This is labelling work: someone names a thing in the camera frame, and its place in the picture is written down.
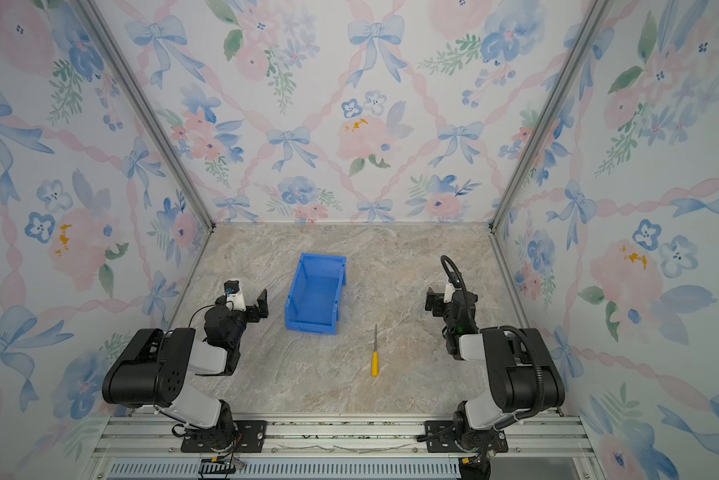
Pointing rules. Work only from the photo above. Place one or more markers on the aluminium corner post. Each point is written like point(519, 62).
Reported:
point(557, 95)
point(92, 19)

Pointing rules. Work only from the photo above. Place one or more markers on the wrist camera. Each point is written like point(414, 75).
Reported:
point(449, 291)
point(233, 293)

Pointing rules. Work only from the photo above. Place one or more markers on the yellow handled screwdriver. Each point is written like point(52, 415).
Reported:
point(375, 358)

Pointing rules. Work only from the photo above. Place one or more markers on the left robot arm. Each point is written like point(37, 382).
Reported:
point(153, 370)

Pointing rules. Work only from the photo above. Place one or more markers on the left aluminium corner post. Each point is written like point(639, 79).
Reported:
point(92, 19)

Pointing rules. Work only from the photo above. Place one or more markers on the blue plastic storage bin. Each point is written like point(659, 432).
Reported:
point(312, 305)

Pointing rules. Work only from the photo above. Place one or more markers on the aluminium mounting rail frame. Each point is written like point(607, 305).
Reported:
point(343, 446)

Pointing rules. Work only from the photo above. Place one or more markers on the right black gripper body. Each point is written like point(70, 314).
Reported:
point(447, 312)

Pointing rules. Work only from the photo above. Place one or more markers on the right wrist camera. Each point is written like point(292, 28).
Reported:
point(449, 291)

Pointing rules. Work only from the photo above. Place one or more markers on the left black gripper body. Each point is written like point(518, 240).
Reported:
point(240, 321)

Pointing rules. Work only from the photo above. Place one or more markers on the right aluminium corner post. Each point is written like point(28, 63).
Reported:
point(557, 95)

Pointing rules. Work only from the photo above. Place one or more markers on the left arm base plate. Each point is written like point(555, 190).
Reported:
point(245, 436)

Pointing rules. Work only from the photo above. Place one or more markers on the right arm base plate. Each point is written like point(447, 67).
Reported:
point(443, 437)

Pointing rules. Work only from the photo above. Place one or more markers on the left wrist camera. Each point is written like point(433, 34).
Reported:
point(233, 293)

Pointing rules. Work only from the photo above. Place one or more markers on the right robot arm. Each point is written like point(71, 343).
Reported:
point(522, 379)

